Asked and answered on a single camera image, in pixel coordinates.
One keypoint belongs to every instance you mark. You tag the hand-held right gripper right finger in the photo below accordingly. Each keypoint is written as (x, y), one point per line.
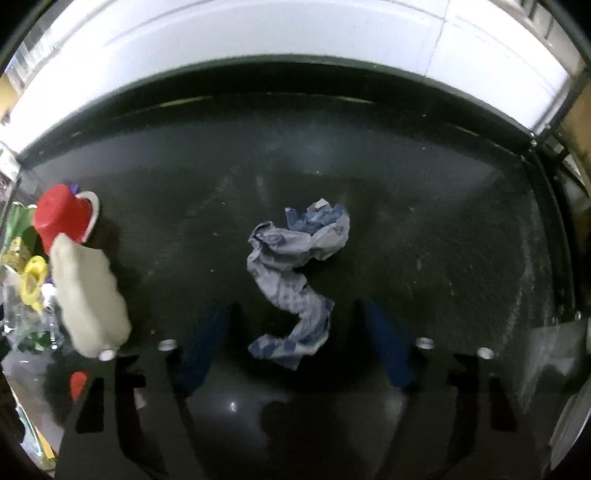
(390, 350)

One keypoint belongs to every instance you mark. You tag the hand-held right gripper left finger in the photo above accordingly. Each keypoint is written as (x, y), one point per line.
(203, 350)

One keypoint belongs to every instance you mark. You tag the blue white wrapper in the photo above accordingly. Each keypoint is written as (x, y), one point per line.
(277, 277)

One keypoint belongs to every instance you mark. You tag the clear plastic cup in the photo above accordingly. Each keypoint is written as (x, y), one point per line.
(27, 323)

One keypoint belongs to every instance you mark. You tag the yellow plastic spool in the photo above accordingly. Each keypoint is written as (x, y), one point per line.
(37, 267)

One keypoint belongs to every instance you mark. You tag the small red cap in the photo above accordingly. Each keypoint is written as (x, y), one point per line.
(78, 384)

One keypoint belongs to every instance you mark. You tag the red paper cup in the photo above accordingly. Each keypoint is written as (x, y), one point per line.
(60, 217)

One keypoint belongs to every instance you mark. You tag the purple tube with white cap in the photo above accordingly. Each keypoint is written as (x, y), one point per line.
(75, 189)

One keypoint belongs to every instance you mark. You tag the green packet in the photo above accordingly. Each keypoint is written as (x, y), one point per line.
(19, 226)

